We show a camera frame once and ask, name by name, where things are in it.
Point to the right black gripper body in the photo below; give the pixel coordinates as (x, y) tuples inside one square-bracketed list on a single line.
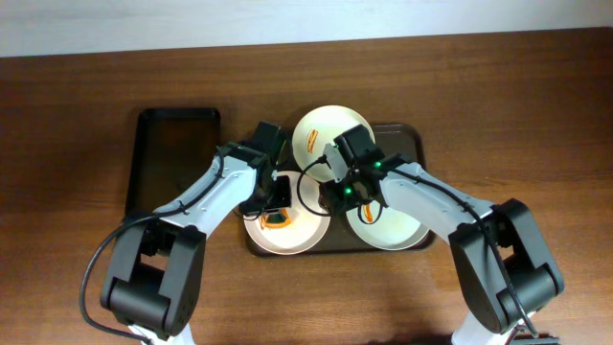
[(336, 202)]

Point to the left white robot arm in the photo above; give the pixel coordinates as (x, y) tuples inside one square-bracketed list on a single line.
[(152, 283)]

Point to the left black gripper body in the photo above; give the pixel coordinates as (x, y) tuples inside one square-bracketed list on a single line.
[(276, 206)]

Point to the white plate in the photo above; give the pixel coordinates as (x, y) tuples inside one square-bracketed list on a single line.
[(305, 229), (319, 127), (385, 228)]

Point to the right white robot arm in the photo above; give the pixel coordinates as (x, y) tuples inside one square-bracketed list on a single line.
[(505, 268)]

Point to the orange green sponge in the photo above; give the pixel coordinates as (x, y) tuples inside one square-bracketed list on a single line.
[(275, 221)]

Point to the white plate back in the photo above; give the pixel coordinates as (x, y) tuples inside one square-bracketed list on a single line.
[(319, 127)]

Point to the small black water tray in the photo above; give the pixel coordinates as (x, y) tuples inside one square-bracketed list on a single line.
[(173, 147)]

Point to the large brown serving tray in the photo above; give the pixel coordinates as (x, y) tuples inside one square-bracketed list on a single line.
[(339, 238)]

